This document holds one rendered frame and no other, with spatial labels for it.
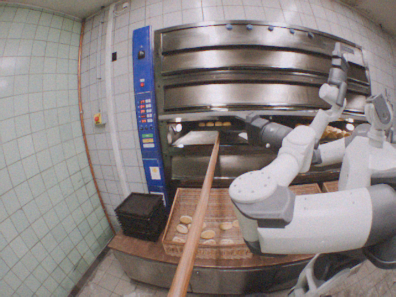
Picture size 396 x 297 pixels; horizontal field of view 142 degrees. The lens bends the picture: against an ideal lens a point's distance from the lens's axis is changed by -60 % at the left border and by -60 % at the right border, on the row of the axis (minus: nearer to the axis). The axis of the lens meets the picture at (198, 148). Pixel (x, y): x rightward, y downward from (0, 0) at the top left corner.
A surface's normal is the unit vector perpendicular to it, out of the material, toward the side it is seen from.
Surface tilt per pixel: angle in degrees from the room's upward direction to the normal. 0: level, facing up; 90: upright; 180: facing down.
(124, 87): 90
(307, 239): 77
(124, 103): 90
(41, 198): 90
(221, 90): 70
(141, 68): 90
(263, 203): 16
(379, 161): 42
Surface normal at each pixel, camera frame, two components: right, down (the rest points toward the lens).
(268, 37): -0.16, 0.28
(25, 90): 0.98, -0.02
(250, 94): -0.18, -0.07
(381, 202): -0.51, -0.67
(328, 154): -0.89, 0.05
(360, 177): -1.00, -0.01
